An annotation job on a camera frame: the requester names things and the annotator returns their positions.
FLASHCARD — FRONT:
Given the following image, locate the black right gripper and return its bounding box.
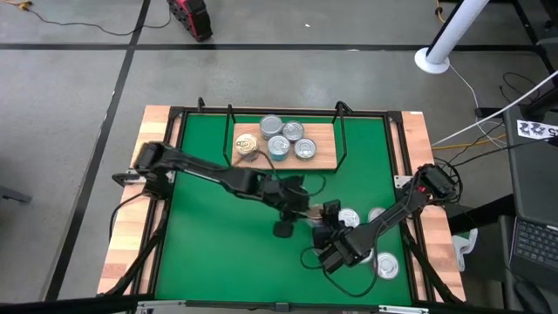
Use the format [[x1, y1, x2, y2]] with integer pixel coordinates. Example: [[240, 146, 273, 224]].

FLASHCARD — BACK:
[[311, 216, 350, 276]]

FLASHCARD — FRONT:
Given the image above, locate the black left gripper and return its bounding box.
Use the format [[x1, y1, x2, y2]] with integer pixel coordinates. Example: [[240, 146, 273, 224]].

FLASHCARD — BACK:
[[264, 178, 316, 239]]

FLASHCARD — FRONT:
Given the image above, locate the red labelled can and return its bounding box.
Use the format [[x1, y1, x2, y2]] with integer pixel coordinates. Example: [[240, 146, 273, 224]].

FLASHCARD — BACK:
[[282, 119, 306, 143], [337, 207, 362, 229], [373, 251, 401, 281]]

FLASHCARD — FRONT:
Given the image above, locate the green albacore tuna can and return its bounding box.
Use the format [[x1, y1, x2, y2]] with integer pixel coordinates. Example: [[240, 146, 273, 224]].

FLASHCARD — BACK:
[[293, 137, 318, 162]]

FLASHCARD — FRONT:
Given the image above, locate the white labelled can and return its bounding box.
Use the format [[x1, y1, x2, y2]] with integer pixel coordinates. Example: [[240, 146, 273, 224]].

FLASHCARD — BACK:
[[259, 113, 284, 136]]

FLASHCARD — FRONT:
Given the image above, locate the green table mat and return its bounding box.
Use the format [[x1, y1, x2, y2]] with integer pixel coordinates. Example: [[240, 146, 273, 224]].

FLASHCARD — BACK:
[[154, 112, 413, 306]]

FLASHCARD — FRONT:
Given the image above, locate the white cloth bag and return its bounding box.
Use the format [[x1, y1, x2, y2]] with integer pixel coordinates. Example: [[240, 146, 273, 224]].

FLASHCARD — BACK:
[[451, 228, 480, 272]]

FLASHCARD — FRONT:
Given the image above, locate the white pole stand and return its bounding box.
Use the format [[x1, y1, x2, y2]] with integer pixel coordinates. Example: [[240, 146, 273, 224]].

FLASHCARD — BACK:
[[413, 0, 492, 76]]

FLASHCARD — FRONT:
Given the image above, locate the white tube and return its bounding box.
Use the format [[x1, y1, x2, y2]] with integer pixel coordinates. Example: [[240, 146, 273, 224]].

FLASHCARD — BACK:
[[430, 69, 558, 147]]

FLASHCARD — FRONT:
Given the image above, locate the dark laptop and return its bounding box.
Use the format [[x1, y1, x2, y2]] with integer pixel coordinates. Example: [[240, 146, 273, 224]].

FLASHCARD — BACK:
[[508, 215, 558, 294]]

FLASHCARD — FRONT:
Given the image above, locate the dark chair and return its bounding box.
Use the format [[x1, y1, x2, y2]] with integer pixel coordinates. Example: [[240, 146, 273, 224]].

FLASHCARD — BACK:
[[514, 278, 555, 314]]

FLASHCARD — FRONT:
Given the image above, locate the red black equipment case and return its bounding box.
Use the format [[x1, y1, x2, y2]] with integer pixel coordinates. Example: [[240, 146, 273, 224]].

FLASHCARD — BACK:
[[166, 0, 214, 44]]

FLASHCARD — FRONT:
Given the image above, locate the white printed label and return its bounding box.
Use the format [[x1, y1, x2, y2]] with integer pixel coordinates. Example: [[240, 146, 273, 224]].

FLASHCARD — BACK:
[[516, 119, 558, 141]]

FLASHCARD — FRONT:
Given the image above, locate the grey floor object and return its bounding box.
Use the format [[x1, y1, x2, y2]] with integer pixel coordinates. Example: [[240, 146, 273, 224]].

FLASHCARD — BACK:
[[0, 186, 34, 205]]

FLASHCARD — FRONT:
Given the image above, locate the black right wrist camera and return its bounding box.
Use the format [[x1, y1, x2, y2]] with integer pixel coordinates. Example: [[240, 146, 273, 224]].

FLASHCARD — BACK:
[[321, 198, 343, 219]]

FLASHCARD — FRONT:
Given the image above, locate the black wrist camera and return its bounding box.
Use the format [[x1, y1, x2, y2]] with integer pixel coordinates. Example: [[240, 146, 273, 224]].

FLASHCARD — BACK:
[[285, 173, 309, 190], [321, 198, 343, 219]]

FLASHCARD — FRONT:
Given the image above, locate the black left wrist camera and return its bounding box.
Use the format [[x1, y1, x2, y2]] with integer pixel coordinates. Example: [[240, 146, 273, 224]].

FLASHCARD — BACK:
[[285, 173, 309, 190]]

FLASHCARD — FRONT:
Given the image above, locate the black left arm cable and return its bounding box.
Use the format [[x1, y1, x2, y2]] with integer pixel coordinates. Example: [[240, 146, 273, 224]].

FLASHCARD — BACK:
[[255, 149, 328, 198]]

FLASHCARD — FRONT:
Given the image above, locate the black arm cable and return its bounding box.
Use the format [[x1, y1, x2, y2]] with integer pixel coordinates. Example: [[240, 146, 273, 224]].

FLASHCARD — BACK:
[[299, 226, 381, 299], [255, 149, 328, 198]]

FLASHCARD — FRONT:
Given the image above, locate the wooden shelf black metal frame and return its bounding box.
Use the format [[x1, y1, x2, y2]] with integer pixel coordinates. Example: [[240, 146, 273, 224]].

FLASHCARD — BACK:
[[221, 99, 349, 174]]

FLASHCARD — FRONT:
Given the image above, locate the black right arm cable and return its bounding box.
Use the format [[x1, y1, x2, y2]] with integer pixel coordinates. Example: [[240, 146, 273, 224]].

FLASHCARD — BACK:
[[299, 226, 381, 299]]

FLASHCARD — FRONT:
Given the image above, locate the black front rail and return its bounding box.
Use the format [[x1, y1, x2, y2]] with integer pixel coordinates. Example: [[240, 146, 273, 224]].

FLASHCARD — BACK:
[[0, 294, 558, 314]]

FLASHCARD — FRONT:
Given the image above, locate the black metal table frame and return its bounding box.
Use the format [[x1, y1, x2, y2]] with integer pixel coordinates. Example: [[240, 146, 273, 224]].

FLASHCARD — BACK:
[[96, 96, 466, 306]]

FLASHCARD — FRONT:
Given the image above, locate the black cable bundle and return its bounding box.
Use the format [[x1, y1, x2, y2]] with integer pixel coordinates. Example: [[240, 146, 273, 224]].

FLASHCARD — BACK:
[[435, 156, 466, 206]]

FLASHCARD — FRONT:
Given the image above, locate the yellow floor cable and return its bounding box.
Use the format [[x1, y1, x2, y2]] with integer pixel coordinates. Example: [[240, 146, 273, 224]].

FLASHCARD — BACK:
[[431, 133, 509, 152]]

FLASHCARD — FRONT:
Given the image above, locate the black base cable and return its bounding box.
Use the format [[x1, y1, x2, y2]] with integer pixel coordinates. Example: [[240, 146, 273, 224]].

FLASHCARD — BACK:
[[107, 191, 147, 245]]

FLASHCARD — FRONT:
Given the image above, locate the thin white cable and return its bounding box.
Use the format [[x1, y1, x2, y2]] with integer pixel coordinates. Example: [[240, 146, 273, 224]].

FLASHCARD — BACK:
[[447, 64, 507, 149]]

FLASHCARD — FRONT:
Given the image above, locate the black floor cable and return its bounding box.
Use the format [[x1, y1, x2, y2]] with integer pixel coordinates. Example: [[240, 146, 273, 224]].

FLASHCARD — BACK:
[[25, 6, 174, 38]]

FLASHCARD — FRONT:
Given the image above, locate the black stand frame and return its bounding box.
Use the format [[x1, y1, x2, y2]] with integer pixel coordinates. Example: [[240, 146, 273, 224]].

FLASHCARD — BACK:
[[509, 0, 558, 75]]

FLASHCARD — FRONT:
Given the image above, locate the yellow cable plug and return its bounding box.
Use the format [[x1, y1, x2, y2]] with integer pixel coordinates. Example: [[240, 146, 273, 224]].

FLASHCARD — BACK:
[[0, 0, 34, 12]]

